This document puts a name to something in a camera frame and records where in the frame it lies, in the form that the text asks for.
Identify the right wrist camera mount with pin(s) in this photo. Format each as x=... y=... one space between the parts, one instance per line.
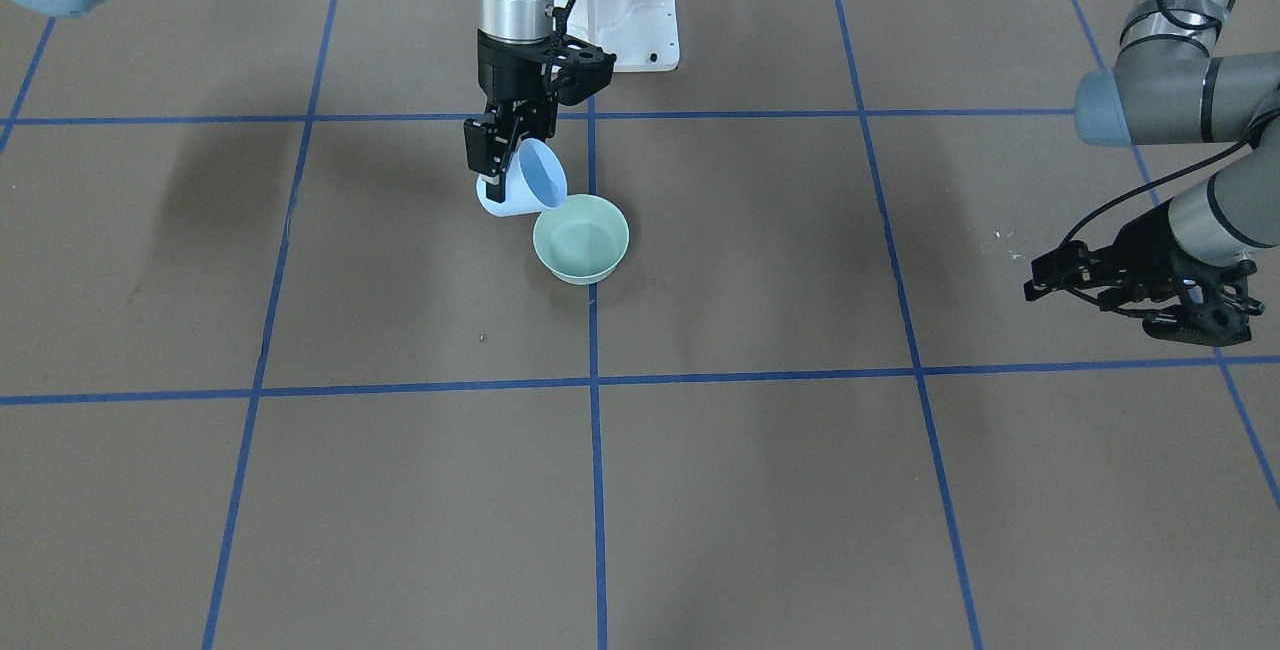
x=576 y=70

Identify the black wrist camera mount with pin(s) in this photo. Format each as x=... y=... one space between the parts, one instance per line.
x=1206 y=314

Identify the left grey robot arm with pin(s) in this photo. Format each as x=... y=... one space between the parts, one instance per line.
x=1168 y=86

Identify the light blue plastic cup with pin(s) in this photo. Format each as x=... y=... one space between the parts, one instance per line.
x=535 y=182

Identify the mint green bowl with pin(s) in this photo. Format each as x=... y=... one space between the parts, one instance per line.
x=583 y=241

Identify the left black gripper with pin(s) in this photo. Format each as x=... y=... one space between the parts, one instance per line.
x=1152 y=248

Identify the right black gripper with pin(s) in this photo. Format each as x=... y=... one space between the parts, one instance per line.
x=503 y=73

